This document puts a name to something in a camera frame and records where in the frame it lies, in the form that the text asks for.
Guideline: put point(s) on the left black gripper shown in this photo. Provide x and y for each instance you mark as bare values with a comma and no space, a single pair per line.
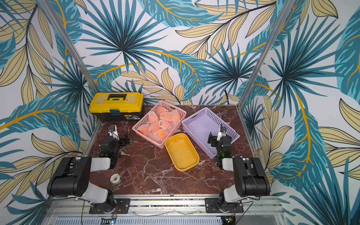
119,139

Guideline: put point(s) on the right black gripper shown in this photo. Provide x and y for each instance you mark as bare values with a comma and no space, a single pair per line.
215,139

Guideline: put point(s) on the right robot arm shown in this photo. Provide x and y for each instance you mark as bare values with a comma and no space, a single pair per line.
250,180

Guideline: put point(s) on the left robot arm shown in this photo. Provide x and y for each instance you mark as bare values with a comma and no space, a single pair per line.
71,179

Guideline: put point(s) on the purple perforated basket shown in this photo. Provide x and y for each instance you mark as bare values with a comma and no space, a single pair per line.
200,124

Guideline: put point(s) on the yellow plastic tub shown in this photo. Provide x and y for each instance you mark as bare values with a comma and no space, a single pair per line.
182,152

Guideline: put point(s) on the white tape roll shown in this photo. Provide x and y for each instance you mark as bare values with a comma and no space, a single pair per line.
115,179

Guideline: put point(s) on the yellow black toolbox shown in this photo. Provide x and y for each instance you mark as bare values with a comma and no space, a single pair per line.
117,106

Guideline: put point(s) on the pink perforated basket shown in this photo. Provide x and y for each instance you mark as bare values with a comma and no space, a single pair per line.
171,131

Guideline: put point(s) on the netted orange open end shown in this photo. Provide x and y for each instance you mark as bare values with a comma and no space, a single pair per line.
164,124

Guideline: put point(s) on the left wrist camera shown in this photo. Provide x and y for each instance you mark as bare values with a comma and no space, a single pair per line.
112,130

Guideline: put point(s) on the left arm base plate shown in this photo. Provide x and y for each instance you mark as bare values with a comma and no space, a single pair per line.
112,206

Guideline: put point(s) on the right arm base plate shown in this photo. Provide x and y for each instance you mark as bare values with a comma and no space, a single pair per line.
215,205

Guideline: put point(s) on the aluminium front rail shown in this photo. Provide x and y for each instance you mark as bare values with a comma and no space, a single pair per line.
196,209

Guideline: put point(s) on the left aluminium corner post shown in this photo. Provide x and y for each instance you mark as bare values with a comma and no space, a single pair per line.
56,22

